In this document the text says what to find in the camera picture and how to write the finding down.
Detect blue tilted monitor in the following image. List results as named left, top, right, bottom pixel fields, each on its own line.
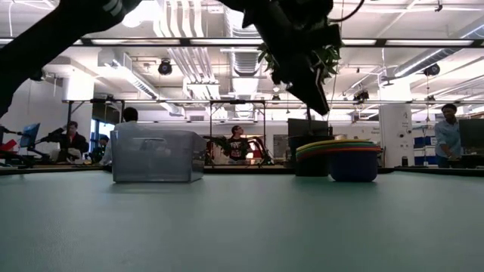
left=19, top=122, right=41, bottom=148

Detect blue storage bins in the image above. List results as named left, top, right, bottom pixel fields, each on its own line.
left=414, top=135, right=436, bottom=148

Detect black table frame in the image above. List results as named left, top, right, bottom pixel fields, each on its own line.
left=0, top=165, right=484, bottom=178

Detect clear plastic bin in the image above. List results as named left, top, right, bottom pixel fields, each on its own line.
left=110, top=129, right=207, bottom=184

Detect teal table mat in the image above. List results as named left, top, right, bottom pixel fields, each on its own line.
left=0, top=168, right=484, bottom=272

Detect green leafy plant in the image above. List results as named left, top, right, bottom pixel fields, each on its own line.
left=257, top=42, right=343, bottom=136

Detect white pillar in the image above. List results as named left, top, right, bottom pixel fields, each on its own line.
left=379, top=104, right=414, bottom=168

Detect black desk monitor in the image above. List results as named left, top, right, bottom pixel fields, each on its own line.
left=458, top=119, right=484, bottom=149

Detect green measuring cup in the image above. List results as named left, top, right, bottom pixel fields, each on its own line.
left=296, top=141, right=379, bottom=156

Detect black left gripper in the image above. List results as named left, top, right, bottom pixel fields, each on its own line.
left=226, top=0, right=342, bottom=117

